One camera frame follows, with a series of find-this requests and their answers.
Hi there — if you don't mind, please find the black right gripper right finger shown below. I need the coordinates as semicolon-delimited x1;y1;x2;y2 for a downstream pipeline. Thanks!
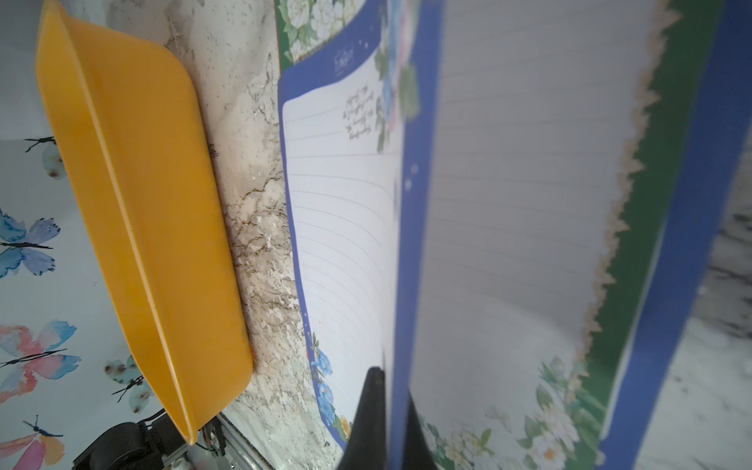
401;397;438;470

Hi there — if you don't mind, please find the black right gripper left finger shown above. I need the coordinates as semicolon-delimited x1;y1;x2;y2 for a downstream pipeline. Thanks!
337;367;387;470

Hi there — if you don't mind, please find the blue floral stationery paper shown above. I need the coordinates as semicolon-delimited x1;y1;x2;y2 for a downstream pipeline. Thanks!
600;1;751;469

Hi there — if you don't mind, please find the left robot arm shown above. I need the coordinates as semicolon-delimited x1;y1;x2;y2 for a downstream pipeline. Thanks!
72;410;227;470

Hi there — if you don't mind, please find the yellow plastic storage box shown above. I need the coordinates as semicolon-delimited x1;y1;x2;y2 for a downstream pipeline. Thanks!
36;1;253;444

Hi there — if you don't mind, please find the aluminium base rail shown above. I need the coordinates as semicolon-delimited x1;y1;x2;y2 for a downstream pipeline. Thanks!
200;413;273;470

